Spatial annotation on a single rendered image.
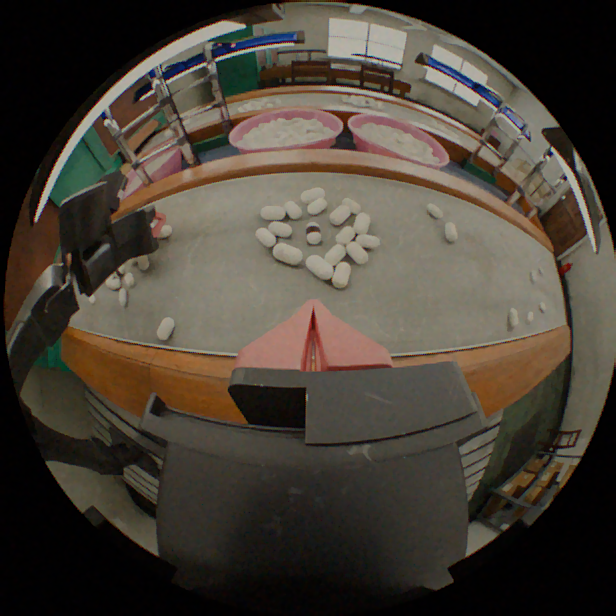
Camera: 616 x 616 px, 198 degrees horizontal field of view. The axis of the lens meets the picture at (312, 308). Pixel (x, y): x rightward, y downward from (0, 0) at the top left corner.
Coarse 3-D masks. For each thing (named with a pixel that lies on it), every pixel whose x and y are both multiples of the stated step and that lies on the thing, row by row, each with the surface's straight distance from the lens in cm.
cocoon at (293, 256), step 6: (276, 246) 25; (282, 246) 25; (288, 246) 25; (276, 252) 25; (282, 252) 25; (288, 252) 25; (294, 252) 24; (300, 252) 25; (276, 258) 26; (282, 258) 25; (288, 258) 25; (294, 258) 24; (300, 258) 25; (294, 264) 25
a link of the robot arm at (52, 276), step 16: (48, 272) 29; (64, 272) 31; (48, 288) 25; (32, 304) 26; (16, 320) 30; (32, 320) 26; (16, 336) 29; (32, 336) 27; (48, 336) 27; (16, 352) 30; (32, 352) 29; (16, 368) 31; (16, 384) 33
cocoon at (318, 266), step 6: (312, 258) 24; (318, 258) 24; (306, 264) 25; (312, 264) 24; (318, 264) 24; (324, 264) 24; (312, 270) 24; (318, 270) 24; (324, 270) 24; (330, 270) 24; (318, 276) 24; (324, 276) 24; (330, 276) 24
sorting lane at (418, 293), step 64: (192, 192) 44; (256, 192) 36; (384, 192) 37; (192, 256) 32; (256, 256) 28; (320, 256) 27; (384, 256) 29; (448, 256) 35; (512, 256) 55; (128, 320) 39; (192, 320) 29; (256, 320) 25; (384, 320) 25; (448, 320) 30
